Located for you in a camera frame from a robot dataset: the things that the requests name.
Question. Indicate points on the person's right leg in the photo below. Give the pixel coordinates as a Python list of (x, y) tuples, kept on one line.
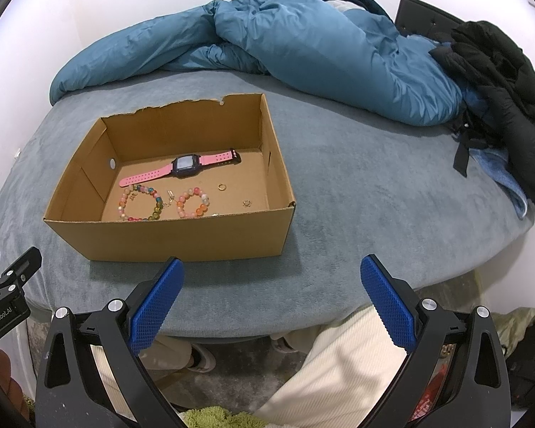
[(330, 374)]

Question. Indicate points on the brown cardboard box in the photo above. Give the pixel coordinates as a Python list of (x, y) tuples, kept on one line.
[(183, 240)]

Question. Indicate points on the grey bed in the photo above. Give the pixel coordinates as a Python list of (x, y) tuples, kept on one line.
[(361, 187)]

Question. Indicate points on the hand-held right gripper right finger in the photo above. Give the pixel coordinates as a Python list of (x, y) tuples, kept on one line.
[(390, 307)]

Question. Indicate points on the olive cloth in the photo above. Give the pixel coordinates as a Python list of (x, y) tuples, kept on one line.
[(512, 321)]

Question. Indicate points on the black bag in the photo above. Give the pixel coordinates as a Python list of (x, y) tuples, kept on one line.
[(530, 365)]

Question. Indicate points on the green rug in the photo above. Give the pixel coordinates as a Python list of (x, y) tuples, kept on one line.
[(223, 418)]

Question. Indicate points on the person's leg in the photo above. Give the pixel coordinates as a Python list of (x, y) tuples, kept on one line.
[(330, 374), (169, 352)]

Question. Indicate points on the person's left leg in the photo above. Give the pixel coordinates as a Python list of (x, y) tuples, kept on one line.
[(169, 352)]

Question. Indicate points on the blue towel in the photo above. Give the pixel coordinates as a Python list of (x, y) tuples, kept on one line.
[(499, 165)]

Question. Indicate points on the blue duvet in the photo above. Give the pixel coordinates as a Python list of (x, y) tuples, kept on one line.
[(294, 44)]

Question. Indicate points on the navy pillow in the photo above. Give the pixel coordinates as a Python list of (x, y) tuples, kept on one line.
[(365, 0)]

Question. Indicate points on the grey slipper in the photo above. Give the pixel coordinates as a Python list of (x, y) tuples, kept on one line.
[(285, 344), (200, 356)]

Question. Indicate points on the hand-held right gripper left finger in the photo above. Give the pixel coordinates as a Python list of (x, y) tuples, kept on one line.
[(156, 307)]

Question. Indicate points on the black headboard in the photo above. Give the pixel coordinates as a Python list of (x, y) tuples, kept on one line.
[(419, 15)]

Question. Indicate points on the black puffer jacket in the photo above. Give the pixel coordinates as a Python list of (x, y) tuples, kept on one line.
[(517, 98)]

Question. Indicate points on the person's left hand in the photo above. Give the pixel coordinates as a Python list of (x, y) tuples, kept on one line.
[(2, 379)]

